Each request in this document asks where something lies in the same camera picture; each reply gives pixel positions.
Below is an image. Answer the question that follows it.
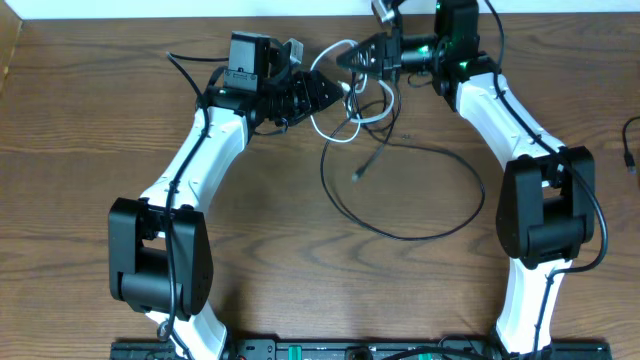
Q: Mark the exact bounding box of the white cable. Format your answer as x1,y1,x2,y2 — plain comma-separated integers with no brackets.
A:
308,38,396,145

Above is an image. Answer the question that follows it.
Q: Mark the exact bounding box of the thick black cable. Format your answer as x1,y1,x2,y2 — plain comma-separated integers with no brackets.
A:
319,69,487,242

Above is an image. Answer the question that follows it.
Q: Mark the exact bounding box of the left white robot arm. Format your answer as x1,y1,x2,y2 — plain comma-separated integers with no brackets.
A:
108,31,343,359

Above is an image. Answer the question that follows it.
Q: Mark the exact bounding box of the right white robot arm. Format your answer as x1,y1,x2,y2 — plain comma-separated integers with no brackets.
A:
337,0,594,359

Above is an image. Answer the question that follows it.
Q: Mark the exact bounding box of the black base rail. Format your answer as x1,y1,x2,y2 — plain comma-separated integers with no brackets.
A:
108,335,613,360

